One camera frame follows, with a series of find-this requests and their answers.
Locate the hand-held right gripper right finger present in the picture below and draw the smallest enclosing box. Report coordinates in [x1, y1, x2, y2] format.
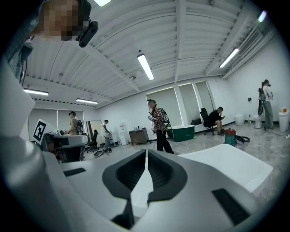
[147, 149, 189, 205]

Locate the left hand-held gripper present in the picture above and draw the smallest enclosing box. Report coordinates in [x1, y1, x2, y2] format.
[33, 118, 89, 150]

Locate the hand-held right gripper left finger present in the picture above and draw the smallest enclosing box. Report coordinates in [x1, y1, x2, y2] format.
[101, 149, 147, 230]

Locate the white bathtub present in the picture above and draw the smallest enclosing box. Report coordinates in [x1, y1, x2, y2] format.
[178, 143, 274, 193]

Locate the green bathtub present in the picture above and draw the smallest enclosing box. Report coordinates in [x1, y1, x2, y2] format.
[170, 124, 196, 143]

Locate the person's head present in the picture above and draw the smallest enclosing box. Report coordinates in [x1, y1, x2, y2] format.
[34, 0, 92, 42]

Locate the black office chair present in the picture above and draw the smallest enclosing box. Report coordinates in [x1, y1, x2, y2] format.
[199, 108, 216, 136]
[87, 129, 100, 153]

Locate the standing mirror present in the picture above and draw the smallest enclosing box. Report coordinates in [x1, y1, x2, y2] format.
[86, 120, 103, 145]

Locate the white water dispenser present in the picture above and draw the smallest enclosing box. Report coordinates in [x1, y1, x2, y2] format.
[119, 122, 130, 146]

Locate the brown wooden cabinet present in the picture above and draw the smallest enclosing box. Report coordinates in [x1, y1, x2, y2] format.
[128, 127, 150, 146]

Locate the red and green vacuum cleaner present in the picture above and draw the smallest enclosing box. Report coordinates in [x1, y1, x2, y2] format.
[224, 127, 237, 146]

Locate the person's plaid shirt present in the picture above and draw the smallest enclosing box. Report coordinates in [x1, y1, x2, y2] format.
[6, 13, 37, 80]

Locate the white trash bin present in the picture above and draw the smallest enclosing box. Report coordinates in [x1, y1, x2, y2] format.
[278, 111, 290, 133]

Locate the ceiling air vent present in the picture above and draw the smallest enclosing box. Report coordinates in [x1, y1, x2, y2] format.
[237, 29, 264, 56]

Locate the black vacuum hose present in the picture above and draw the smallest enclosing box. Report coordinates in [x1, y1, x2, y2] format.
[235, 134, 251, 145]

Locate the black head-mounted camera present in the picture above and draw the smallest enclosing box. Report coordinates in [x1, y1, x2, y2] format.
[75, 20, 99, 48]

